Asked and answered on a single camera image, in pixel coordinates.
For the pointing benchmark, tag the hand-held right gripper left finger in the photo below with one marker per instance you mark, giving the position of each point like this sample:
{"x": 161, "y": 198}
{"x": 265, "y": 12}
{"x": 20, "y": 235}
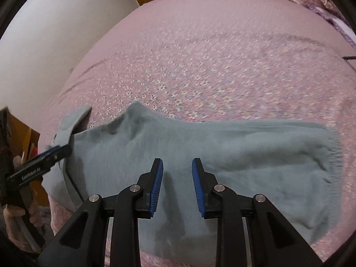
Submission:
{"x": 156, "y": 189}

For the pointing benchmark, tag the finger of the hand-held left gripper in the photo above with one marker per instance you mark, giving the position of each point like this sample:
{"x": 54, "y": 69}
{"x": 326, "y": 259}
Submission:
{"x": 59, "y": 152}

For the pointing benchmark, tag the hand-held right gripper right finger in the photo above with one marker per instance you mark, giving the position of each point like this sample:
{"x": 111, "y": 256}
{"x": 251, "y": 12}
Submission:
{"x": 198, "y": 192}

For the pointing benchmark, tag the grey-blue fleece pants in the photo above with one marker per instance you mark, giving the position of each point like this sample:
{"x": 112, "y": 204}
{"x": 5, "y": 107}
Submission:
{"x": 250, "y": 158}

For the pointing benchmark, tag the pink floral bedspread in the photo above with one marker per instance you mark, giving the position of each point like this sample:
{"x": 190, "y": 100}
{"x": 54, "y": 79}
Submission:
{"x": 211, "y": 69}

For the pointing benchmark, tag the thin black rod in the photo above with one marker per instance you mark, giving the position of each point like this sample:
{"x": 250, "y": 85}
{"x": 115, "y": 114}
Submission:
{"x": 350, "y": 58}

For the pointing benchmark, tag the purple patterned pillow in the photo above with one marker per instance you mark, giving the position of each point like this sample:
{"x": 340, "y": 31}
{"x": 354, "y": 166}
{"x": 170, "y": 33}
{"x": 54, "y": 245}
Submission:
{"x": 336, "y": 22}

